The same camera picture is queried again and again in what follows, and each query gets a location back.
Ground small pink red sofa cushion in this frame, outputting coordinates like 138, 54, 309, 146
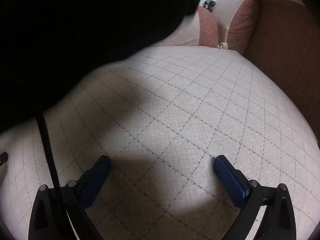
215, 0, 260, 55

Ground black pants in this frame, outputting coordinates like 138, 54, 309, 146
0, 0, 210, 133

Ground pink checked sofa seat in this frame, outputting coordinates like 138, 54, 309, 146
0, 45, 320, 240

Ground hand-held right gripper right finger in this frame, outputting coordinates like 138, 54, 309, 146
214, 154, 297, 240

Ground black cable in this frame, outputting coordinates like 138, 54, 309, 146
35, 106, 77, 240

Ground large pink red sofa cushion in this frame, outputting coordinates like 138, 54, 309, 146
160, 5, 220, 48

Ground brown sofa armrest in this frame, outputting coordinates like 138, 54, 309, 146
225, 0, 320, 145

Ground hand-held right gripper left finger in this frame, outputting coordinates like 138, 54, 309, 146
28, 155, 112, 240

